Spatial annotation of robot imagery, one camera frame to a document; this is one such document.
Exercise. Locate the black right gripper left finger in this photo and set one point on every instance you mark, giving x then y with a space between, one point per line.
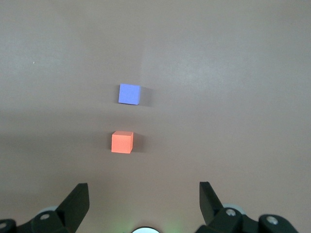
73 206

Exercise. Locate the purple foam cube block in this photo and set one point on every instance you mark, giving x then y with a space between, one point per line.
129 94

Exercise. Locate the orange foam cube block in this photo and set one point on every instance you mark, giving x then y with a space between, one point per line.
122 142

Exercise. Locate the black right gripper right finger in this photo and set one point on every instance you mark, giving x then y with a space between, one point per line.
209 204

